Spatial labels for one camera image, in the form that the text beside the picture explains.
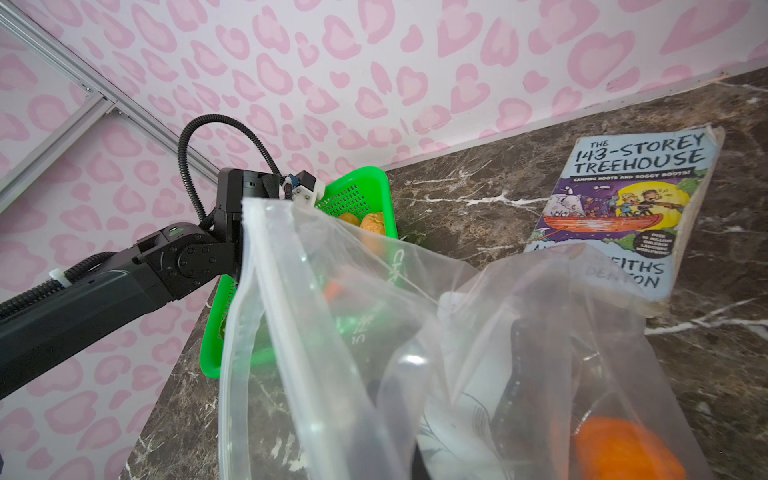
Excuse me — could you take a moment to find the aluminium corner frame post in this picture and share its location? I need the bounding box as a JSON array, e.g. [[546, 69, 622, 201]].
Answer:
[[0, 5, 220, 181]]

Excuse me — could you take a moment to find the green plastic perforated basket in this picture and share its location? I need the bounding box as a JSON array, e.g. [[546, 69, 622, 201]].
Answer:
[[199, 166, 398, 379]]

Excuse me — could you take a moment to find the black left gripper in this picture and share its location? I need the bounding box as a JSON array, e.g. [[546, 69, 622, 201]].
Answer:
[[212, 167, 282, 281]]

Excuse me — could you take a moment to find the orange carrot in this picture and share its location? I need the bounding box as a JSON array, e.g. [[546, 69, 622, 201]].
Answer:
[[323, 280, 345, 302]]

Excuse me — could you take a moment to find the aluminium diagonal frame bar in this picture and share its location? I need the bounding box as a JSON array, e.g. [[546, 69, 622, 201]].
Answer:
[[1, 95, 115, 213]]

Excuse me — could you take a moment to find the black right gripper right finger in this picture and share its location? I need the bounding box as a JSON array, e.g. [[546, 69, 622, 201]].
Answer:
[[492, 317, 570, 479]]

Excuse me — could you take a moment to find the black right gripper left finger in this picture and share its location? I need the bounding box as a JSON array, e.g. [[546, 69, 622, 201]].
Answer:
[[366, 372, 431, 479]]

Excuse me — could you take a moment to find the yellow potato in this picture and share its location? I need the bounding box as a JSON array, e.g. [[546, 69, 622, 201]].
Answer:
[[338, 212, 361, 226]]

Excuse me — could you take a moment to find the brown sweet potato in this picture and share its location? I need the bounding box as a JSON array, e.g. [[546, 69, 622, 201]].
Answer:
[[360, 212, 386, 236]]

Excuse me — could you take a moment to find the clear zip top bag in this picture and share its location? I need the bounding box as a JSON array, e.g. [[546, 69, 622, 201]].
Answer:
[[219, 199, 712, 479]]

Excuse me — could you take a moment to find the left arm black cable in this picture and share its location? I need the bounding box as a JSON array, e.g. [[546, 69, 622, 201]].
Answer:
[[0, 113, 284, 319]]

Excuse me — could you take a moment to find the orange toy pumpkin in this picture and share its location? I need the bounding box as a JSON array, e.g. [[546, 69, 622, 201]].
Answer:
[[573, 417, 687, 479]]

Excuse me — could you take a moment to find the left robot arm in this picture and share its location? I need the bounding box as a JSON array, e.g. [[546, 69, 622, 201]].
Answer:
[[1, 168, 283, 397]]

